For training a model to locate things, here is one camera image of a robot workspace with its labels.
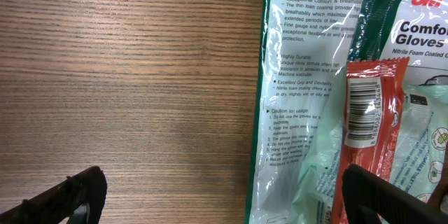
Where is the pale green wipes packet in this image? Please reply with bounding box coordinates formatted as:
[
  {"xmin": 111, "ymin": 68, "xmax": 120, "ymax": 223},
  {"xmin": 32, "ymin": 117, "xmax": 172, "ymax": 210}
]
[{"xmin": 389, "ymin": 85, "xmax": 447, "ymax": 203}]

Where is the red sachet packet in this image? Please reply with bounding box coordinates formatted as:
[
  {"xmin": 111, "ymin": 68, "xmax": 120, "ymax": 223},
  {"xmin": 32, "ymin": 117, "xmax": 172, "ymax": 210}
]
[{"xmin": 330, "ymin": 57, "xmax": 410, "ymax": 224}]

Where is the person's fingertip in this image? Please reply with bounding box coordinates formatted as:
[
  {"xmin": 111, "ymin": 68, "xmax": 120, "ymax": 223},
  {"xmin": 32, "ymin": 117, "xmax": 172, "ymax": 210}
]
[{"xmin": 427, "ymin": 150, "xmax": 448, "ymax": 214}]

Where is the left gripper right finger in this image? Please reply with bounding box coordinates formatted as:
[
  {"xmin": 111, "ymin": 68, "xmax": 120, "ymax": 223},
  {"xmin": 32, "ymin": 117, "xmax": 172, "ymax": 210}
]
[{"xmin": 342, "ymin": 164, "xmax": 447, "ymax": 224}]

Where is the green 3M gloves package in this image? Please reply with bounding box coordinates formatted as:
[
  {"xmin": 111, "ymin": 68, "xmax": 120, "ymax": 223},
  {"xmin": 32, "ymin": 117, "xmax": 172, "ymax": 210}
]
[{"xmin": 245, "ymin": 0, "xmax": 447, "ymax": 223}]

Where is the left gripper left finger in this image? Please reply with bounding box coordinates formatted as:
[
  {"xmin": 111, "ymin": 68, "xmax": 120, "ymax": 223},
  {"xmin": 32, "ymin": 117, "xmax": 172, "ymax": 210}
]
[{"xmin": 1, "ymin": 166, "xmax": 107, "ymax": 224}]

